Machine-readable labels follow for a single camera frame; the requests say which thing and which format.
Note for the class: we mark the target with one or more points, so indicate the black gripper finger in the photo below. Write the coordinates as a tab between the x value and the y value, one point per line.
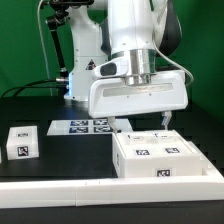
111	122
167	115

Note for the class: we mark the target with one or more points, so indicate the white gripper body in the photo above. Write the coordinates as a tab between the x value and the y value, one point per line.
113	97

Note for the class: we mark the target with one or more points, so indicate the white cabinet door with tag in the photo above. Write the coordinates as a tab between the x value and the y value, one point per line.
171	143

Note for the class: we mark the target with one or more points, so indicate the white cabinet body box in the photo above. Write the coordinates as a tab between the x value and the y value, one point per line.
161	166

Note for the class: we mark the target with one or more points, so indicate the white cabinet top block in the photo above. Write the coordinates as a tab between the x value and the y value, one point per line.
22	143

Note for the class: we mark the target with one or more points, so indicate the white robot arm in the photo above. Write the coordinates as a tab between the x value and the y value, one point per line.
114	72

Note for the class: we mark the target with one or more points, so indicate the white base tag plate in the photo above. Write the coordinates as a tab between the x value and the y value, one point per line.
79	127

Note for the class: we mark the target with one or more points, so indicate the white L-shaped obstacle fence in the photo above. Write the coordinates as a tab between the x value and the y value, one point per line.
71	172

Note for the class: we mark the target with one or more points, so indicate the black camera stand pole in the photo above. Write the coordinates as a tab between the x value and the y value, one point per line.
53	22

